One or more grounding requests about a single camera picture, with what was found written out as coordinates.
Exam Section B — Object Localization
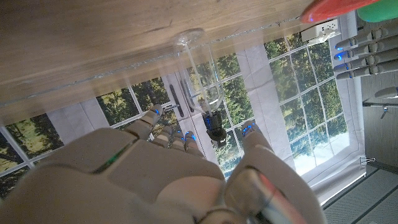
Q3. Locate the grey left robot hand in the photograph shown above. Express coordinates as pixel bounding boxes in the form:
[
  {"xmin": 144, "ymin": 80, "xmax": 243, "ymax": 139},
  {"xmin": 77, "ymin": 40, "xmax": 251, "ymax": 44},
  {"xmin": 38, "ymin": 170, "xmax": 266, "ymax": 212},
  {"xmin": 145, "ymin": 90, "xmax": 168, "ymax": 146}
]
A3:
[{"xmin": 332, "ymin": 26, "xmax": 398, "ymax": 100}]

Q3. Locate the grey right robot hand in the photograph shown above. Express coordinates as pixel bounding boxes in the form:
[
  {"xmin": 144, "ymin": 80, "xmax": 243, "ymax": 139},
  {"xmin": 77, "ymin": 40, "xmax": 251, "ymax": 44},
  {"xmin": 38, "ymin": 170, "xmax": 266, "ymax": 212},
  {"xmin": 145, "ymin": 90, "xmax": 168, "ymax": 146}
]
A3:
[{"xmin": 0, "ymin": 104, "xmax": 327, "ymax": 224}]

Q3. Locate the clear spray bottle black pump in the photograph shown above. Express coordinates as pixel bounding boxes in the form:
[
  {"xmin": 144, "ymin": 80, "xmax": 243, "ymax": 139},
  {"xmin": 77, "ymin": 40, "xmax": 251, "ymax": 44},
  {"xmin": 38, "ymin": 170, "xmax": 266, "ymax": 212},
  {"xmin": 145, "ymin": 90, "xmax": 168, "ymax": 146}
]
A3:
[{"xmin": 173, "ymin": 27, "xmax": 228, "ymax": 149}]

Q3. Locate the green apple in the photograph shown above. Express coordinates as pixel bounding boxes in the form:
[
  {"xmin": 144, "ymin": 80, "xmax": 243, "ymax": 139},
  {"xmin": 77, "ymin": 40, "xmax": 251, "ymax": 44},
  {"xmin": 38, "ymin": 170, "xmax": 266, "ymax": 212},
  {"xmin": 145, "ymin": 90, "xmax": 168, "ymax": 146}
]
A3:
[{"xmin": 356, "ymin": 0, "xmax": 398, "ymax": 23}]

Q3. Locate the red bowl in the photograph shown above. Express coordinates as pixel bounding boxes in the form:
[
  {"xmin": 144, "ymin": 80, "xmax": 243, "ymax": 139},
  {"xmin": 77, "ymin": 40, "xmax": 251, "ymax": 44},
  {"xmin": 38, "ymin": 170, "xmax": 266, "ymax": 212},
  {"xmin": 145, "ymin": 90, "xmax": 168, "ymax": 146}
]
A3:
[{"xmin": 300, "ymin": 0, "xmax": 382, "ymax": 24}]

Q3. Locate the white tissue box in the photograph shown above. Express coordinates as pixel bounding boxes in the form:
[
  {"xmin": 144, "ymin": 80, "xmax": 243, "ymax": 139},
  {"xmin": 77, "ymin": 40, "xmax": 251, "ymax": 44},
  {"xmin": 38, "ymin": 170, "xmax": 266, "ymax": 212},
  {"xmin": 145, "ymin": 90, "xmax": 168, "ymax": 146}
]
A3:
[{"xmin": 300, "ymin": 19, "xmax": 340, "ymax": 46}]

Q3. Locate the printed window backdrop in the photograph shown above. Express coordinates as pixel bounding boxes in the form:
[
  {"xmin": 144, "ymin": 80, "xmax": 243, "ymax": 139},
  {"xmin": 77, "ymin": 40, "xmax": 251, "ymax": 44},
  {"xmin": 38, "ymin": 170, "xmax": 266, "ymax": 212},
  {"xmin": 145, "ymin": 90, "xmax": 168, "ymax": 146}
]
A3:
[{"xmin": 0, "ymin": 12, "xmax": 368, "ymax": 200}]

